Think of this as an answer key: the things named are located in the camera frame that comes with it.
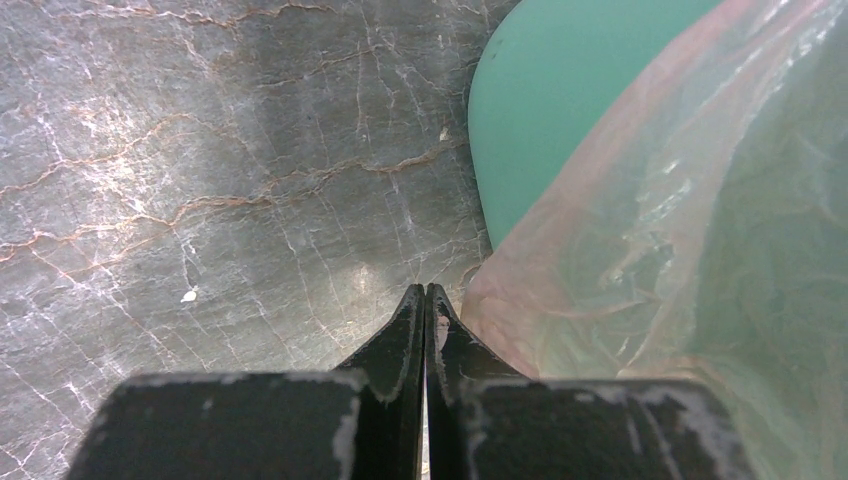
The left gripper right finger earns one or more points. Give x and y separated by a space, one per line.
488 421

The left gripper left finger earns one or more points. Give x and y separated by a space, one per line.
359 420

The pink plastic trash bag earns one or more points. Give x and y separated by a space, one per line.
699 232

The green trash bin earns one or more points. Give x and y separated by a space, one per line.
546 76

